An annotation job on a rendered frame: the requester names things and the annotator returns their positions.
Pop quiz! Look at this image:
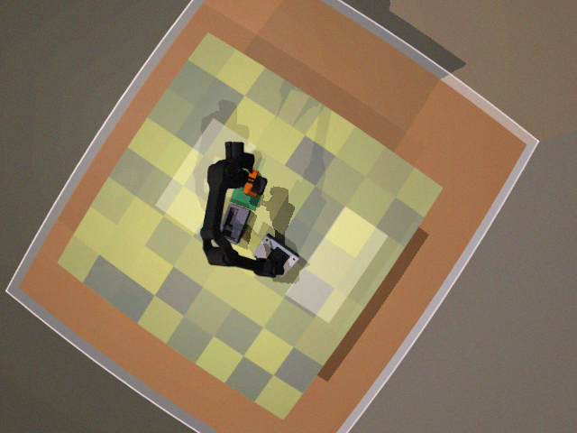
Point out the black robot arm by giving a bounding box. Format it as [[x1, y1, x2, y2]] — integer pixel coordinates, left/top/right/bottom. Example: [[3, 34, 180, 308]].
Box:
[[200, 142, 290, 278]]

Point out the orange l-shaped part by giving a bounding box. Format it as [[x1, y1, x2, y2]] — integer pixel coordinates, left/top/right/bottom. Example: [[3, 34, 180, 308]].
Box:
[[243, 170, 259, 198]]

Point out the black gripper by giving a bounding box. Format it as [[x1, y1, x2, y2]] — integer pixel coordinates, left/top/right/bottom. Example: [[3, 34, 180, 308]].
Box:
[[240, 170, 268, 195]]

